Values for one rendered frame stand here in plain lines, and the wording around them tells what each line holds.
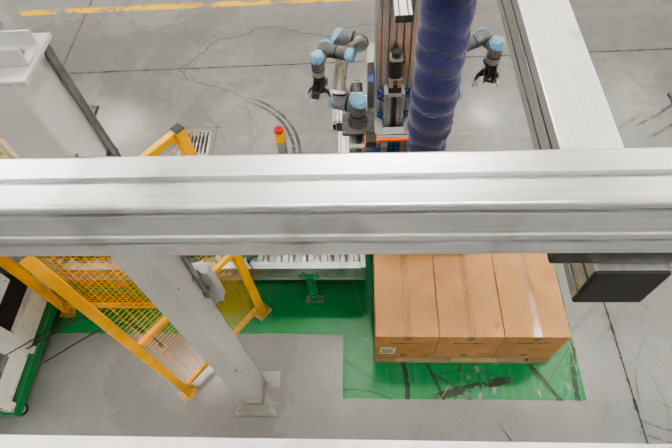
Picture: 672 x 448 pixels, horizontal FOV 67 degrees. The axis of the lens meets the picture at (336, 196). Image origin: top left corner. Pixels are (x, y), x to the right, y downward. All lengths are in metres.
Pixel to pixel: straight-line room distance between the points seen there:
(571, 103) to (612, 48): 5.28
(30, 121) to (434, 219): 0.97
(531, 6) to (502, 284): 2.62
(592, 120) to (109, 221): 0.74
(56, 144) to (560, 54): 1.10
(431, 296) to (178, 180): 2.90
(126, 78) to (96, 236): 5.33
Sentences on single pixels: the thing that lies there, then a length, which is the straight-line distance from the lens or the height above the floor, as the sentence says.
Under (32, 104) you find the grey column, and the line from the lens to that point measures 1.29.
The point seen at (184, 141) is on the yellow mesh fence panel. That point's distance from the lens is 2.30.
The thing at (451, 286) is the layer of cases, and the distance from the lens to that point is 3.49.
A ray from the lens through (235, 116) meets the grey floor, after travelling 5.21.
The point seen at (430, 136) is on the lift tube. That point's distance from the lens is 2.72.
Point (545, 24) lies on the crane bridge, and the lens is 1.10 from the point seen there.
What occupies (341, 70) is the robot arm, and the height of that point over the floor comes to 1.43.
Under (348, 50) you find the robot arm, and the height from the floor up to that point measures 1.82.
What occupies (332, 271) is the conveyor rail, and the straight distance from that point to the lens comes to 3.50.
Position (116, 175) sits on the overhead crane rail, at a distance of 0.67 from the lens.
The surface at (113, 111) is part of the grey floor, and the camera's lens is 5.71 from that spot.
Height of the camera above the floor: 3.69
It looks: 56 degrees down
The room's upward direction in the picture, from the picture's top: 5 degrees counter-clockwise
